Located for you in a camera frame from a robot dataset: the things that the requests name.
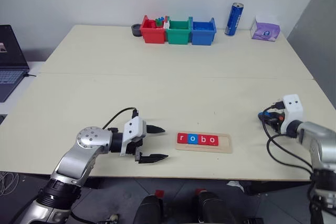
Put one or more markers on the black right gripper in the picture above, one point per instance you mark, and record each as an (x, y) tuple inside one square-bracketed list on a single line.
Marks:
[(275, 123)]

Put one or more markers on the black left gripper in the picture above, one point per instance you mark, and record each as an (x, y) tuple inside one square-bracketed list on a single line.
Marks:
[(134, 147)]

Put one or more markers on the red letter tile r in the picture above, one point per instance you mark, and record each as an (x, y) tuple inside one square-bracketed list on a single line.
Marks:
[(182, 138)]

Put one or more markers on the blue letter tile o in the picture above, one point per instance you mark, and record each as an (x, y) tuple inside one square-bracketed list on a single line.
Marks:
[(193, 139)]

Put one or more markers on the wooden letter tray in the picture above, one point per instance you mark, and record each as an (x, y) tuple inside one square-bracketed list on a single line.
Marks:
[(223, 142)]

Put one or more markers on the red letter tile b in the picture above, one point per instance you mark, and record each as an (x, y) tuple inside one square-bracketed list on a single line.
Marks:
[(203, 139)]

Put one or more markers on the red letter tile o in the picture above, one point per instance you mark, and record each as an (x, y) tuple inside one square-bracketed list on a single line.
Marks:
[(212, 140)]

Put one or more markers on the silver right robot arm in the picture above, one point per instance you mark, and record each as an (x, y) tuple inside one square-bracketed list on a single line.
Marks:
[(315, 137)]

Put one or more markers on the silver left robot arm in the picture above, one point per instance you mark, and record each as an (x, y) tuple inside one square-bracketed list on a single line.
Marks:
[(86, 140)]

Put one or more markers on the red floor marker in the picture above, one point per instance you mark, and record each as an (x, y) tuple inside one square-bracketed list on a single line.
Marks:
[(201, 190), (159, 193)]

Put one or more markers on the dark rounded shape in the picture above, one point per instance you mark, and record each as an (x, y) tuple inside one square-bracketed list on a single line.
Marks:
[(148, 211), (211, 208)]

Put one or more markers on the white crumpled scrap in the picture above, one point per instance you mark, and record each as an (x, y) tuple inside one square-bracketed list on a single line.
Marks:
[(235, 184)]

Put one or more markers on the purple tissue box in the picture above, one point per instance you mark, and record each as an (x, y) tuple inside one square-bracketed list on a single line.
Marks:
[(263, 33)]

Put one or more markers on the blue plastic bin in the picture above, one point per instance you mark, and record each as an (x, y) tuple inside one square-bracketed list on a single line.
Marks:
[(202, 37)]

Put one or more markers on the blue drink can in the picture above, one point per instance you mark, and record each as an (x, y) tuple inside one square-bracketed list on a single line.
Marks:
[(233, 19)]

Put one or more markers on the red plastic bin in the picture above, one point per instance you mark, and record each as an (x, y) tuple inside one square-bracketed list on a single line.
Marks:
[(152, 36)]

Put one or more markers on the green plastic bin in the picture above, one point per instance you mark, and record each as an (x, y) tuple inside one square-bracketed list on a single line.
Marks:
[(177, 37)]

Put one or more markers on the dark grey round cup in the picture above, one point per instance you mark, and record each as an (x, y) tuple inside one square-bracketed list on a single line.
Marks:
[(135, 31)]

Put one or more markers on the white toy piece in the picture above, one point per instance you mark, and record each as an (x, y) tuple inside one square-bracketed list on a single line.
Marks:
[(166, 24)]

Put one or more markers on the green toy brick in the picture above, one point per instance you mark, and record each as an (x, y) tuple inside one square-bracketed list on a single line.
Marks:
[(159, 23)]

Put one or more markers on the blue toy brick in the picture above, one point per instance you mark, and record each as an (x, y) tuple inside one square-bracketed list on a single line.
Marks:
[(160, 19)]

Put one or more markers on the white side desk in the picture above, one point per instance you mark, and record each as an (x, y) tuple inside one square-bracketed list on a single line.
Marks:
[(36, 65)]

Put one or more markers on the dark grey laptop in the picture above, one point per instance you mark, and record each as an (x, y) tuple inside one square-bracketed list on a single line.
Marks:
[(10, 51)]

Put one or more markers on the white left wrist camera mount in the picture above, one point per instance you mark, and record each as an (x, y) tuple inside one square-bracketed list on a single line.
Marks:
[(132, 127)]

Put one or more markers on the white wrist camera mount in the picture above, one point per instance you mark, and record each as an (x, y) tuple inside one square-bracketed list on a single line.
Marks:
[(292, 106), (132, 127)]

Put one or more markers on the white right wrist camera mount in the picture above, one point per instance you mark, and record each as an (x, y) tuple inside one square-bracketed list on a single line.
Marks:
[(292, 106)]

